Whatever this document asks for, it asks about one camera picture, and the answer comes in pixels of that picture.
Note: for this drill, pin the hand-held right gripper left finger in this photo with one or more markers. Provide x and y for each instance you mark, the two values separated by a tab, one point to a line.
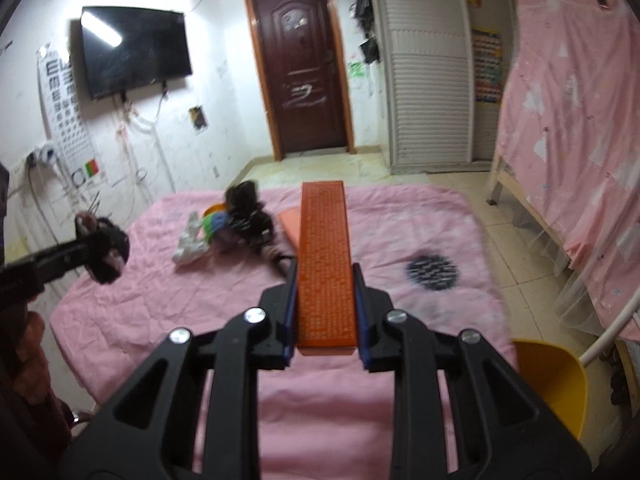
287	320

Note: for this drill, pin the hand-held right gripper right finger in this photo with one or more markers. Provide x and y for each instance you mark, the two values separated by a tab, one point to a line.
364	320

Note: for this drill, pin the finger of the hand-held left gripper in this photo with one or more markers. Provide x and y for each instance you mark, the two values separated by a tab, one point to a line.
70	252

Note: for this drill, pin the long orange box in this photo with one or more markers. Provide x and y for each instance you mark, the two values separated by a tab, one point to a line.
325	270

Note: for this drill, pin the person's left hand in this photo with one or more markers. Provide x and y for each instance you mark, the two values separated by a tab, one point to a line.
35	355

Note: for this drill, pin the striped sock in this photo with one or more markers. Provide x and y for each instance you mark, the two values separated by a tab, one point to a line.
275	256

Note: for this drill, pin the pink bed sheet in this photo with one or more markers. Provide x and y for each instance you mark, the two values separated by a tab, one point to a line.
200	310

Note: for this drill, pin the flat orange box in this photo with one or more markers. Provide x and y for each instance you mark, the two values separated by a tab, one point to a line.
290	230

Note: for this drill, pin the white plug-in device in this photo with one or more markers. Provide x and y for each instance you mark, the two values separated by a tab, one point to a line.
44	156

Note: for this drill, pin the light grey cloth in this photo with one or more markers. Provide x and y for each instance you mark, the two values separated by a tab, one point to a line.
190	245

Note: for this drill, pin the green and blue toy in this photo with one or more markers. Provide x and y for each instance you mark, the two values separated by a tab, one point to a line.
215	222

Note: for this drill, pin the white eye chart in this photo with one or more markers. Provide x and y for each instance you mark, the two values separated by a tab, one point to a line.
65	125

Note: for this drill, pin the small yellow bowl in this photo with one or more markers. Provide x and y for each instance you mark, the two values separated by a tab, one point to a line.
217	207

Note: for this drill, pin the yellow plastic chair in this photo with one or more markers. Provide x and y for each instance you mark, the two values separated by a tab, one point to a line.
550	380

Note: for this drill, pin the white slatted wardrobe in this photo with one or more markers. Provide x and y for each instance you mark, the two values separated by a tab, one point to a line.
430	100

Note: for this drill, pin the dark brown door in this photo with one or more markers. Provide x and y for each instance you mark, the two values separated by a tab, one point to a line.
300	75

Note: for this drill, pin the white metal chair back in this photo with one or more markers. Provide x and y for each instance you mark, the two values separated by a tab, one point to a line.
615	332

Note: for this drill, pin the small black hanging bag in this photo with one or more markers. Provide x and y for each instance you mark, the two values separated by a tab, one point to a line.
370	51

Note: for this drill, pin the pink printed curtain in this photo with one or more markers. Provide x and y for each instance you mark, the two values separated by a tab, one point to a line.
575	135

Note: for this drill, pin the colourful grid poster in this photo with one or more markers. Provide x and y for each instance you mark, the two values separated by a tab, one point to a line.
487	65

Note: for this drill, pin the wooden bunk bed frame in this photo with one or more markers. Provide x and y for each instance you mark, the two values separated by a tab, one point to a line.
496	180

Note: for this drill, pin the black wall television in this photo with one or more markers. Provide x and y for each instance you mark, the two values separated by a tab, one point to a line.
135	50

